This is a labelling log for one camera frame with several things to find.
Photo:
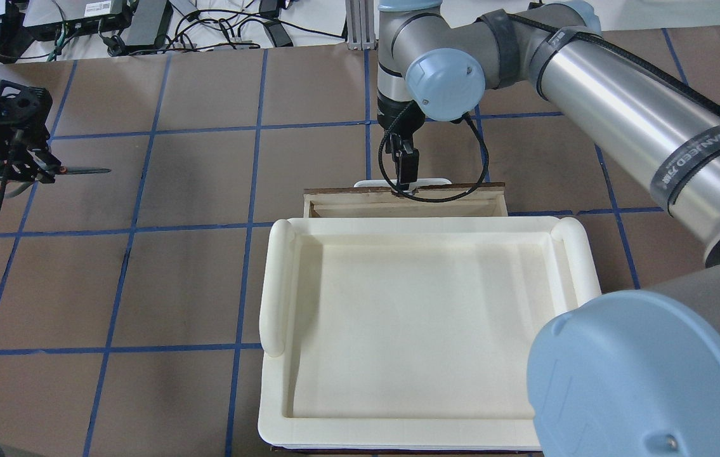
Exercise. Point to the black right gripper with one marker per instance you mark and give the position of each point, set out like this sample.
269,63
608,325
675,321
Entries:
392,120

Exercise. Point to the orange grey handled scissors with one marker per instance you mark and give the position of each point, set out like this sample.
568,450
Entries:
84,171

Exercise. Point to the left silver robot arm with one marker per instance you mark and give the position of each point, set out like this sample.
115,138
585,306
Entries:
25,155

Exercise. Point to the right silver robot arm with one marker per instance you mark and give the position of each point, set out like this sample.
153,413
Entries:
634,372

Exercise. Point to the brown paper table mat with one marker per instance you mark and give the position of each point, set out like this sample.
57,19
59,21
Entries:
129,301

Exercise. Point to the large black power brick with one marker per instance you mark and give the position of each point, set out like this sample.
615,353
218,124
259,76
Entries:
148,26

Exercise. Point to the cream plastic tray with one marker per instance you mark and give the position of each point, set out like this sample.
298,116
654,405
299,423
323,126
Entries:
412,334

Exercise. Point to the aluminium frame post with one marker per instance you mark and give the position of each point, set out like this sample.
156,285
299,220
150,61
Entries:
360,25

